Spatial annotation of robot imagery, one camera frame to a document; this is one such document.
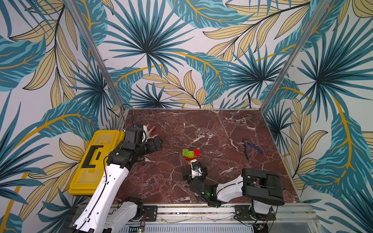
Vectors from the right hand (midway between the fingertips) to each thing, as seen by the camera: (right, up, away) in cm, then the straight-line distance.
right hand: (191, 165), depth 83 cm
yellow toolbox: (-48, 0, -14) cm, 50 cm away
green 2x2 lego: (-3, +8, -3) cm, 9 cm away
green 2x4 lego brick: (0, +6, -1) cm, 6 cm away
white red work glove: (-30, +17, +21) cm, 40 cm away
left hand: (-18, +12, -9) cm, 24 cm away
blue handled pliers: (+37, +8, +15) cm, 41 cm away
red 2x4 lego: (-2, +3, 0) cm, 4 cm away
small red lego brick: (+3, +8, -3) cm, 9 cm away
